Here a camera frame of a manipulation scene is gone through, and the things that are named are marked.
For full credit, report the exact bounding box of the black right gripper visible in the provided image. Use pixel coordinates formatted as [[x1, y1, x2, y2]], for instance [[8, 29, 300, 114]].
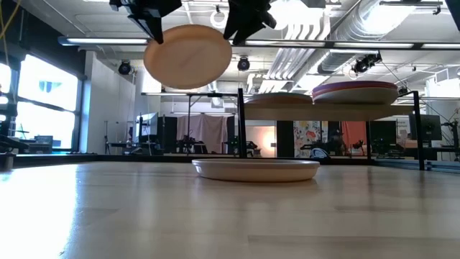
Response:
[[223, 0, 278, 46]]

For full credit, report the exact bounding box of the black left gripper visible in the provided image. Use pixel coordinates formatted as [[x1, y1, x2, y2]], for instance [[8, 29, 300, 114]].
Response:
[[109, 0, 183, 45]]

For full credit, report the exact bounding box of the cream peach plate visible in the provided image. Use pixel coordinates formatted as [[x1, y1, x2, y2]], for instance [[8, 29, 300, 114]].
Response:
[[143, 24, 234, 91]]

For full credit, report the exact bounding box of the orange red plate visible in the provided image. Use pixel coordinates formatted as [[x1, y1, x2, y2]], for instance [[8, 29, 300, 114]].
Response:
[[311, 86, 399, 98]]

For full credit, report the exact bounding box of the purple plate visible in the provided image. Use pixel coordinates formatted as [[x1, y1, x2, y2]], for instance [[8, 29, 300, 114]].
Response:
[[311, 80, 399, 94]]

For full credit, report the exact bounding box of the white plate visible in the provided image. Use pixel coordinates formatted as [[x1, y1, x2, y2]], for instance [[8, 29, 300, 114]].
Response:
[[313, 88, 400, 106]]

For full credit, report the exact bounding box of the grey beige plate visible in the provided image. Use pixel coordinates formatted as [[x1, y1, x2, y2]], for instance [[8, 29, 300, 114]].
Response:
[[191, 158, 321, 183]]

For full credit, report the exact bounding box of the wooden shelf with black legs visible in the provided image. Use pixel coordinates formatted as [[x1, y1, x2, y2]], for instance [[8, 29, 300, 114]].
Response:
[[236, 87, 426, 172]]

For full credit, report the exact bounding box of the black ceiling spotlight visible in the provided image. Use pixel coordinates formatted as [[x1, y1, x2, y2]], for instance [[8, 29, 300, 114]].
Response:
[[236, 56, 251, 72], [350, 52, 383, 75], [117, 59, 132, 76]]

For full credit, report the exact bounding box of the overhead light bar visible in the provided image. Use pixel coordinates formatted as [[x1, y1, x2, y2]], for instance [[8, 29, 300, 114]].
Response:
[[57, 35, 460, 51]]

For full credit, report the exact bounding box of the background computer monitor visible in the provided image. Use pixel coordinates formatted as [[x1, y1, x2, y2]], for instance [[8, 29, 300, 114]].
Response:
[[408, 114, 443, 142], [134, 112, 160, 144]]

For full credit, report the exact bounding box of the black cabinet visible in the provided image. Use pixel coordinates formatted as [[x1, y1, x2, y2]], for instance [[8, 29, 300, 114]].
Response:
[[157, 115, 178, 155]]

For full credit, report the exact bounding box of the pink curtain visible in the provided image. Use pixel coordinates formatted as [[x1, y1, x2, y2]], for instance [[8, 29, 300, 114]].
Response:
[[175, 114, 229, 155]]

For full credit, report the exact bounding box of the black partition panel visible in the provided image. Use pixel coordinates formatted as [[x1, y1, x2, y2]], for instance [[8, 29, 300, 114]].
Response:
[[275, 120, 295, 158]]

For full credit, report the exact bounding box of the floral patterned panel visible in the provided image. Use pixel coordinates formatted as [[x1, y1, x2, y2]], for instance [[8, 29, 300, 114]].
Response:
[[293, 120, 323, 158]]

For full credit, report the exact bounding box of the white and blue round object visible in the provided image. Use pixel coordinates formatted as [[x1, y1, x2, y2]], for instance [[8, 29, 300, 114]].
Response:
[[309, 147, 330, 160]]

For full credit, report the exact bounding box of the person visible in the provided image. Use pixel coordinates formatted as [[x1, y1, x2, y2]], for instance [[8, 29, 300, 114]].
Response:
[[330, 128, 349, 156]]

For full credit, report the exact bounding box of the orange panel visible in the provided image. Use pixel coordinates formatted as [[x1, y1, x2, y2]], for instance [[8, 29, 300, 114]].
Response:
[[341, 121, 367, 150]]

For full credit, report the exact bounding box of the black background rig frame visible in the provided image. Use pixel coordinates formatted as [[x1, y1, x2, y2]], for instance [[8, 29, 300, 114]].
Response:
[[140, 91, 239, 156]]

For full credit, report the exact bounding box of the silver ventilation duct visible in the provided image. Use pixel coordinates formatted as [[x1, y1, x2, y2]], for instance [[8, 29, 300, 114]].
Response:
[[316, 0, 418, 75]]

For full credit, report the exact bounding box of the yellow hanging cable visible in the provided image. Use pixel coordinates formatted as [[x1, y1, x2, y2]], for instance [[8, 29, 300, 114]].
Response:
[[0, 0, 22, 68]]

